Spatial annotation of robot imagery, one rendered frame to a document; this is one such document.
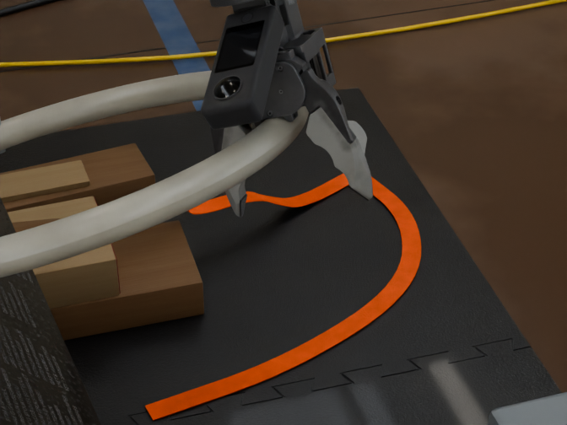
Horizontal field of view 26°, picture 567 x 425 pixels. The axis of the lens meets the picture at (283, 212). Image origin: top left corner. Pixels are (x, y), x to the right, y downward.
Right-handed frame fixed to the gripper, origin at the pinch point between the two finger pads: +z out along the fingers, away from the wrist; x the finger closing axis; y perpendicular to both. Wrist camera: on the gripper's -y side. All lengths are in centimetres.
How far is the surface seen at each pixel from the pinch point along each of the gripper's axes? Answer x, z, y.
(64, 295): 105, 53, 108
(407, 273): 46, 77, 155
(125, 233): 6.7, -6.3, -17.8
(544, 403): -11.9, 34.6, 22.5
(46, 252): 11.4, -7.0, -21.5
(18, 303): 66, 25, 43
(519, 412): -9.6, 34.2, 20.2
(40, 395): 55, 31, 26
